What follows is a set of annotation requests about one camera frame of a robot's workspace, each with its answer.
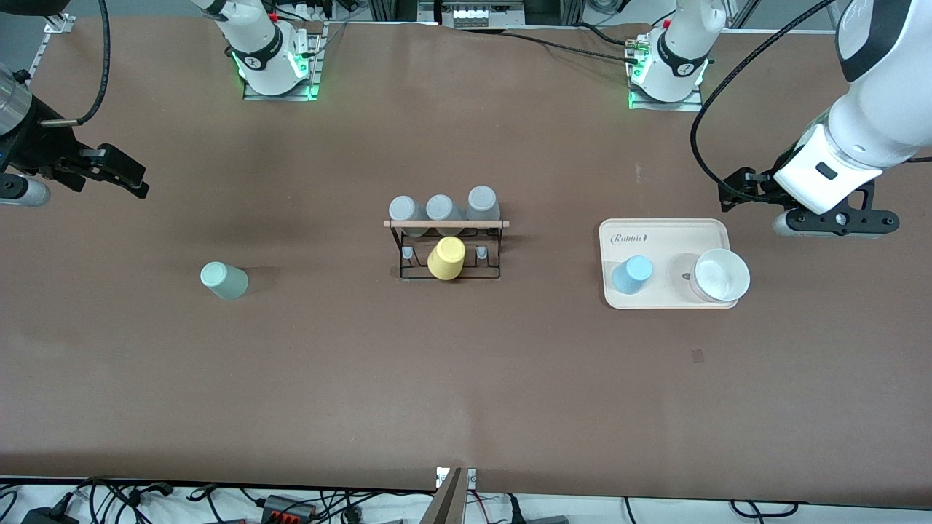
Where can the white bowl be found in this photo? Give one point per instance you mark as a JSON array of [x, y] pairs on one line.
[[721, 275]]

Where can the mint green plastic cup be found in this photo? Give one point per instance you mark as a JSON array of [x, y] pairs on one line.
[[224, 282]]

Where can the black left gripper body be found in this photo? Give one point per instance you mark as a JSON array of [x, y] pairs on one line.
[[761, 187]]

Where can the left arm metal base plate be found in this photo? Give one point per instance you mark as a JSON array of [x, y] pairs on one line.
[[690, 106]]

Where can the black power adapter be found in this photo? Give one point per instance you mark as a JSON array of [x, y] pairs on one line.
[[47, 515]]

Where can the light blue plastic cup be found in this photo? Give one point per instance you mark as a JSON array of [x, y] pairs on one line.
[[632, 275]]

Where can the beige plastic tray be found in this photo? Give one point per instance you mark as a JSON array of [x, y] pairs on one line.
[[677, 240]]

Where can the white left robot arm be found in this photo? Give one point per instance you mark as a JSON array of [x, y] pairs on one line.
[[874, 109]]

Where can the black connector with orange levers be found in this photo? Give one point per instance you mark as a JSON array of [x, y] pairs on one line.
[[290, 508]]

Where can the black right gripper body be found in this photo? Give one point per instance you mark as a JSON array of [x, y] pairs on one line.
[[38, 149]]

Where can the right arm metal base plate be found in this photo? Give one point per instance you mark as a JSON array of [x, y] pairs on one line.
[[317, 54]]

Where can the aluminium frame rail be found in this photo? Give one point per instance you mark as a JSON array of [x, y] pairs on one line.
[[60, 25]]

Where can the yellow plastic cup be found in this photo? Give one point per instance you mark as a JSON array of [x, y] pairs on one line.
[[446, 258]]

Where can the grey stand bar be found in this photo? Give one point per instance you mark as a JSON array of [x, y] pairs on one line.
[[448, 502]]

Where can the white stand bracket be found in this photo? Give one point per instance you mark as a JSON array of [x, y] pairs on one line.
[[471, 477]]

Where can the white power strip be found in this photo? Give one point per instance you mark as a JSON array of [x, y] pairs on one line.
[[480, 13]]

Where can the grey plastic cup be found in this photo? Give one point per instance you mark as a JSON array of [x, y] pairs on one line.
[[483, 201], [406, 209], [441, 207]]

